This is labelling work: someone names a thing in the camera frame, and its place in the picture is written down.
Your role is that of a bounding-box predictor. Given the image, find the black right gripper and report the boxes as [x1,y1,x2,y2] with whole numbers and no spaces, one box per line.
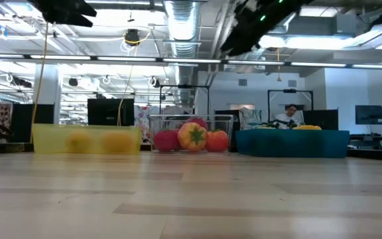
[220,0,315,57]

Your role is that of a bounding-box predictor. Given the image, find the small orange tomato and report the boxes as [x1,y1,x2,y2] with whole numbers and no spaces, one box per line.
[205,129,230,153]

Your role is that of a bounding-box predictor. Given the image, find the orange-yellow tomato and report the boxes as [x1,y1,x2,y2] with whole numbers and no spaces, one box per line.
[176,121,208,153]

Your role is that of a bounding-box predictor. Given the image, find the small yellow lemon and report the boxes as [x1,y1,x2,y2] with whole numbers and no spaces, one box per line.
[65,131,93,153]

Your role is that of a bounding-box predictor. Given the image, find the large orange-yellow lemon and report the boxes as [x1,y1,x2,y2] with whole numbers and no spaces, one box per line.
[101,131,135,153]

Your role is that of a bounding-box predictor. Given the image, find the long white light strip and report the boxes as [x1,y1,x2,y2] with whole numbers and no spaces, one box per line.
[0,52,382,70]

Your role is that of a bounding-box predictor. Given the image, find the black ceiling dome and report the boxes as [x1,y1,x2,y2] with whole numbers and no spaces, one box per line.
[124,29,141,47]

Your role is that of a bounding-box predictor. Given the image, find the person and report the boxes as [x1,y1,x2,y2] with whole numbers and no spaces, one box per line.
[273,104,304,129]

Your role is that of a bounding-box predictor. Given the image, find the black monitor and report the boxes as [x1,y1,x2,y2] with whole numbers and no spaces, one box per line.
[87,98,135,127]

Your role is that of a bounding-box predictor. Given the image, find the black partition panel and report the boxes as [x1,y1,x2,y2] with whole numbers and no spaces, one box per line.
[302,109,340,131]

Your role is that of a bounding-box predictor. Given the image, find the blue bin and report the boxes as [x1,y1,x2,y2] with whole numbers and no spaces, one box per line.
[235,128,351,159]

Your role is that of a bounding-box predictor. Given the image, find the clear plastic bin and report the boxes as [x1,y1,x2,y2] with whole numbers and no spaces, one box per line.
[149,114,235,154]

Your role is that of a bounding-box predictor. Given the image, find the yellow translucent bin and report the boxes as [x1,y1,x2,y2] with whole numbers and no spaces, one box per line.
[31,123,143,155]

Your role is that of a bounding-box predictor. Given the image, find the ribbed silver ventilation duct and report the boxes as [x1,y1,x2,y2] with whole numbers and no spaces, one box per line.
[162,0,201,104]

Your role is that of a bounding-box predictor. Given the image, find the yellow cable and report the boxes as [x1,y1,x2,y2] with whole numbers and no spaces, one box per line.
[116,29,153,127]
[29,22,50,144]

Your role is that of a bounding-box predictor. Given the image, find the black camera rig frame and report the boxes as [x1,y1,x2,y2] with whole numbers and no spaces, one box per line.
[267,88,314,112]

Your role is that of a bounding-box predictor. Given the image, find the dark wall monitor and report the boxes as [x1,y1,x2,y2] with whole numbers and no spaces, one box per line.
[354,104,382,125]

